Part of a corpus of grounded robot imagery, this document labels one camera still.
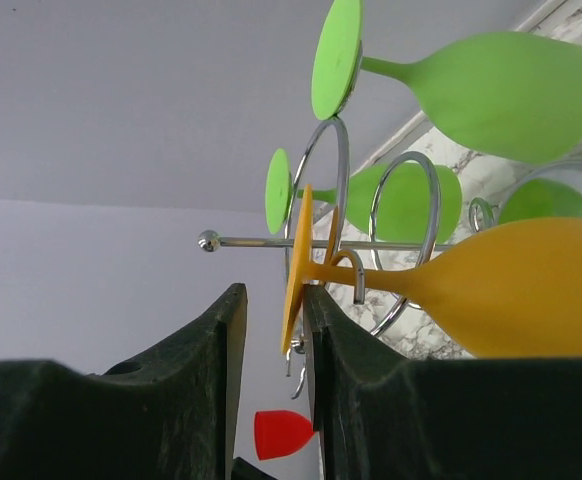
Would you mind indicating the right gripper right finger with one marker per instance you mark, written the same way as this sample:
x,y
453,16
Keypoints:
x,y
383,416

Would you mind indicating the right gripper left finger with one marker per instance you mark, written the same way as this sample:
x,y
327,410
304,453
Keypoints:
x,y
169,412

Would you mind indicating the red wine glass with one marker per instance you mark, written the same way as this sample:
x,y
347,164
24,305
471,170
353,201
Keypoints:
x,y
280,433

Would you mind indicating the orange wine glass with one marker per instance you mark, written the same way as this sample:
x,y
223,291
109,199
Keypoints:
x,y
511,291

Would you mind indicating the left green wine glass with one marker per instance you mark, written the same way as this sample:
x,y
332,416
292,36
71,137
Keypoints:
x,y
404,203

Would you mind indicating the green wine glass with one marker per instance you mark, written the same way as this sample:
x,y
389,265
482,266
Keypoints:
x,y
510,94
404,203

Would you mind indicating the rear green wine glass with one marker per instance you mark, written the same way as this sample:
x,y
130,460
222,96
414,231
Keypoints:
x,y
510,94

